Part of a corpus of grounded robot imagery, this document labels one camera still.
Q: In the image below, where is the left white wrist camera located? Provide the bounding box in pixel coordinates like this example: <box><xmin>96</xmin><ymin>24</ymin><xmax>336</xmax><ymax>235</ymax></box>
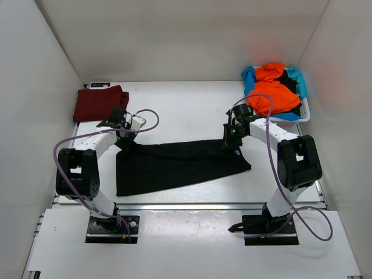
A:
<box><xmin>130</xmin><ymin>116</ymin><xmax>146</xmax><ymax>131</ymax></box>

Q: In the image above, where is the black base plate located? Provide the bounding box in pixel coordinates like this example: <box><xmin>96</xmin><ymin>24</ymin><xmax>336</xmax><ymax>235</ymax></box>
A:
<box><xmin>228</xmin><ymin>213</ymin><xmax>299</xmax><ymax>246</ymax></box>
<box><xmin>85</xmin><ymin>214</ymin><xmax>140</xmax><ymax>244</ymax></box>

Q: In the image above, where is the orange t shirt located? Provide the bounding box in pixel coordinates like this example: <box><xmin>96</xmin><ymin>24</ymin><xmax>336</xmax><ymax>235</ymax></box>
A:
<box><xmin>245</xmin><ymin>62</ymin><xmax>301</xmax><ymax>116</ymax></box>

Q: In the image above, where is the dark red t shirt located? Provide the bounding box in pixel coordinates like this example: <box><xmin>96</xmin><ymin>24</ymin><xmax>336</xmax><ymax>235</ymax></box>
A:
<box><xmin>72</xmin><ymin>85</ymin><xmax>129</xmax><ymax>123</ymax></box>

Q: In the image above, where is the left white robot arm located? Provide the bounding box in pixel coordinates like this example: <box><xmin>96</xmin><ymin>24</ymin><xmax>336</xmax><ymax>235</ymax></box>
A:
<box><xmin>55</xmin><ymin>109</ymin><xmax>146</xmax><ymax>233</ymax></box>

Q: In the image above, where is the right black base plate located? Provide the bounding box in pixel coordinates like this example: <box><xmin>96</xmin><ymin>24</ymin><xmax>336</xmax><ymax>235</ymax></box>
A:
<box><xmin>228</xmin><ymin>213</ymin><xmax>299</xmax><ymax>246</ymax></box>

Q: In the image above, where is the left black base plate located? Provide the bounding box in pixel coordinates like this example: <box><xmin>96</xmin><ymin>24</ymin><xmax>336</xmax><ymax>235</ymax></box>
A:
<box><xmin>85</xmin><ymin>214</ymin><xmax>140</xmax><ymax>244</ymax></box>

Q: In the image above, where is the blue t shirt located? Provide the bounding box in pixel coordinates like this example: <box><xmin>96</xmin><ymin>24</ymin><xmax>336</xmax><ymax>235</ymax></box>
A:
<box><xmin>240</xmin><ymin>65</ymin><xmax>309</xmax><ymax>121</ymax></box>

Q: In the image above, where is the black label sticker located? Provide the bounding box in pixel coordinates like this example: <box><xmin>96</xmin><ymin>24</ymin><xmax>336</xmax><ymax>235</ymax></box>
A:
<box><xmin>90</xmin><ymin>83</ymin><xmax>110</xmax><ymax>88</ymax></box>

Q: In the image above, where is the black t shirt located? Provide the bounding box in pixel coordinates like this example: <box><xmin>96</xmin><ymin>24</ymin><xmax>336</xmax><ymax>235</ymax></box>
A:
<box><xmin>275</xmin><ymin>69</ymin><xmax>302</xmax><ymax>117</ymax></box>
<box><xmin>116</xmin><ymin>139</ymin><xmax>251</xmax><ymax>196</ymax></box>

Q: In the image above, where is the white plastic laundry basket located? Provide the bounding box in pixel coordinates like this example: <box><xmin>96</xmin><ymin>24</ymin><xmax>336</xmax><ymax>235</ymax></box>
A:
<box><xmin>246</xmin><ymin>66</ymin><xmax>312</xmax><ymax>128</ymax></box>

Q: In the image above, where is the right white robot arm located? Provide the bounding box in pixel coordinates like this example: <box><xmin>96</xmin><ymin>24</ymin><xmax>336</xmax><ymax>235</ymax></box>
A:
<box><xmin>223</xmin><ymin>103</ymin><xmax>323</xmax><ymax>233</ymax></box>

